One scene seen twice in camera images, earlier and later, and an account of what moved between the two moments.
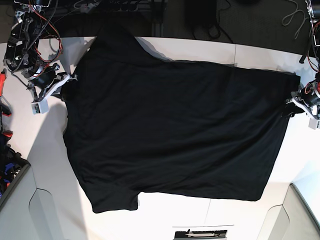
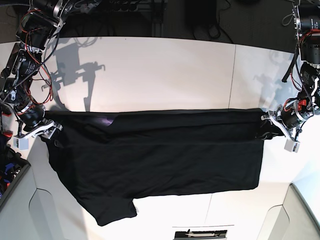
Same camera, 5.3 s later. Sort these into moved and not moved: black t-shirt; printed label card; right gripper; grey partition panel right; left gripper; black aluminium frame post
Moved: black t-shirt; left gripper; right gripper
Not moved: black aluminium frame post; grey partition panel right; printed label card
